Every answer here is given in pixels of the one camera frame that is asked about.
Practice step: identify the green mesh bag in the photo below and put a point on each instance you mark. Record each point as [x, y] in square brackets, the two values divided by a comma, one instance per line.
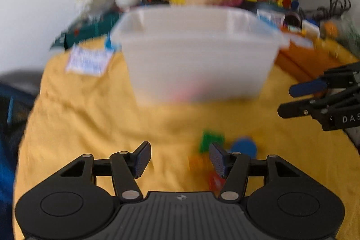
[350, 34]

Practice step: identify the orange cardboard box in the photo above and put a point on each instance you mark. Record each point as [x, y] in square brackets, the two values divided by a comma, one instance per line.
[298, 63]

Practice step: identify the white plastic storage bin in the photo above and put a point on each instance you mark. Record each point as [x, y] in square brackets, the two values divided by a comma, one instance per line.
[197, 60]

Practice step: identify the small blue packet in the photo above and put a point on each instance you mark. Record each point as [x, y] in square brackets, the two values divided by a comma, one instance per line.
[109, 43]

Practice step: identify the green toy brick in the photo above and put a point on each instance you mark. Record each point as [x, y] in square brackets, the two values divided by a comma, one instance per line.
[208, 138]

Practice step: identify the red toy brick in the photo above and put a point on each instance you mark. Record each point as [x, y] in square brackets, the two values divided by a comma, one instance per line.
[214, 182]

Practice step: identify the yellow table cloth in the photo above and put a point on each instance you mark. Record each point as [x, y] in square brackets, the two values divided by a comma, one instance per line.
[84, 122]

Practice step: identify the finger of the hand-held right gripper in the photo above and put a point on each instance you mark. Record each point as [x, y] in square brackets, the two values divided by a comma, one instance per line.
[308, 87]
[298, 110]

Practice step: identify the white printed paper packet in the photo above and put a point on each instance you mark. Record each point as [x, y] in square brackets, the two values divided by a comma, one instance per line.
[88, 60]

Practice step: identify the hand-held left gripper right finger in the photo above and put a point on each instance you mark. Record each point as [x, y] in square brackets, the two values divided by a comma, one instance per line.
[218, 160]

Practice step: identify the orange toy brick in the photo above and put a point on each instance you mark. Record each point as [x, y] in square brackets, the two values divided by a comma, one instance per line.
[198, 164]

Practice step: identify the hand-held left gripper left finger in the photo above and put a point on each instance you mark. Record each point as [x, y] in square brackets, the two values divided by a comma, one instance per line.
[142, 160]

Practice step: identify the blue chair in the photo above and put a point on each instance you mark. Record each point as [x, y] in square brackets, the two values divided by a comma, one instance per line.
[8, 144]

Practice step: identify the teal box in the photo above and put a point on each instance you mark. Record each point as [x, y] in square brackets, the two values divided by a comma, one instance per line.
[84, 32]

